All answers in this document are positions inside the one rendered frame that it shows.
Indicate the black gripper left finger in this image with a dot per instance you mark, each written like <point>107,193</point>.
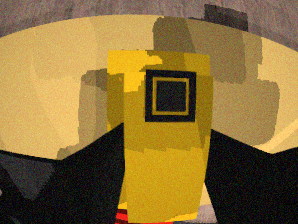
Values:
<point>87,184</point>

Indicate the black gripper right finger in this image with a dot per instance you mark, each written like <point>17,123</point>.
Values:
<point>242,180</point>

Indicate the yellow panel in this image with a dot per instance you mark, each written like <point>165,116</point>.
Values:
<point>54,89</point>

